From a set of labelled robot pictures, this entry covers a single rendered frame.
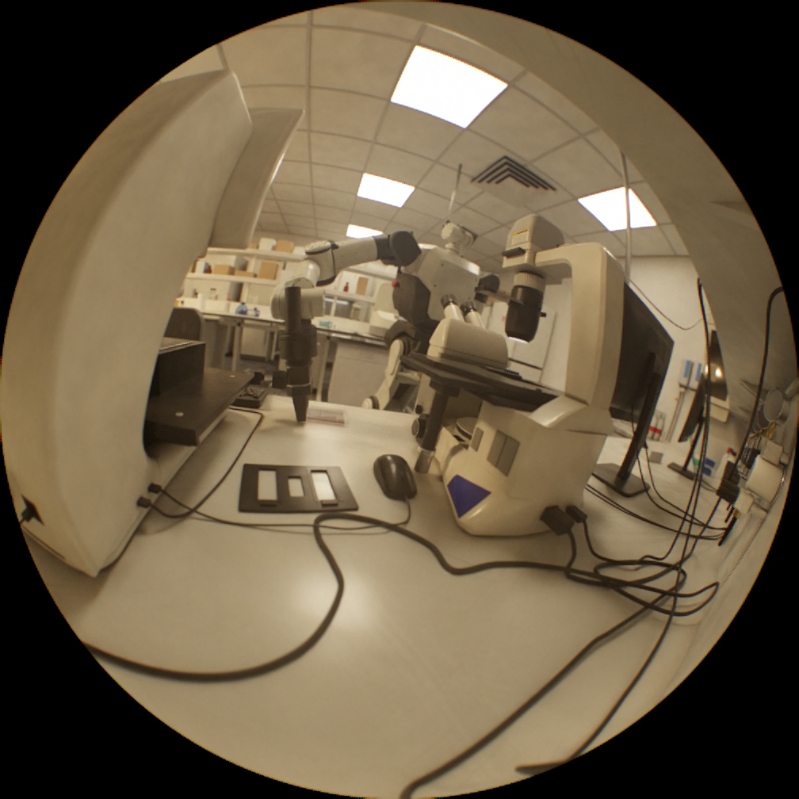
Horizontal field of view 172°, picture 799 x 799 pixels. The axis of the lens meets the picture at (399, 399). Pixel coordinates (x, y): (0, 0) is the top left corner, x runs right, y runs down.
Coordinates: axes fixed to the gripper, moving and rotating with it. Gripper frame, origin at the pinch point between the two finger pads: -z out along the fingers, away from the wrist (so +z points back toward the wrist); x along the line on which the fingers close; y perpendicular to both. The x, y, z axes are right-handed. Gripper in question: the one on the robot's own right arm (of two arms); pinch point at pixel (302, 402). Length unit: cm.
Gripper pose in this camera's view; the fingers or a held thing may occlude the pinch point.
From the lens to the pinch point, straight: 64.8
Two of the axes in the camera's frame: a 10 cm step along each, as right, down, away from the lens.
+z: 0.2, -9.6, -3.0
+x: 2.6, 2.9, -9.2
